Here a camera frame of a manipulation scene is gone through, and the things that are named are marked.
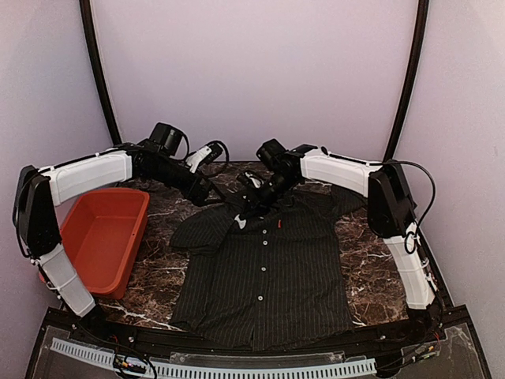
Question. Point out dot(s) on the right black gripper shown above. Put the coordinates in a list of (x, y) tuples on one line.
[(259, 202)]

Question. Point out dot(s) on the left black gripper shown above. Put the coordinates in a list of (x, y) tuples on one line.
[(199, 198)]

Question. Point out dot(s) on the black pinstriped shirt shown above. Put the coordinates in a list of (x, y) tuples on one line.
[(280, 276)]

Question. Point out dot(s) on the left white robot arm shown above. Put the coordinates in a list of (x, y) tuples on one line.
[(41, 190)]

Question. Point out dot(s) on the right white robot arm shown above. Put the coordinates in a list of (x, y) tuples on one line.
[(390, 205)]

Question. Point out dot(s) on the orange plastic bin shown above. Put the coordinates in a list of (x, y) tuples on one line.
[(101, 236)]

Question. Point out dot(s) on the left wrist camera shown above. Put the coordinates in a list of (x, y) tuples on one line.
[(166, 138)]

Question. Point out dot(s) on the white slotted cable duct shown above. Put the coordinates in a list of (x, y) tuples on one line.
[(186, 365)]

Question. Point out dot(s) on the black front rail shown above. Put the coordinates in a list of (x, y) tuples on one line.
[(374, 341)]

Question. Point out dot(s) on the left black frame post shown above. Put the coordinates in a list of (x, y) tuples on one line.
[(92, 45)]

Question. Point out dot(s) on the black frame post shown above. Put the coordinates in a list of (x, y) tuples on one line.
[(92, 45), (409, 79)]

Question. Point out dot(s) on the right black frame post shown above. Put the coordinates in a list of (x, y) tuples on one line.
[(409, 79)]

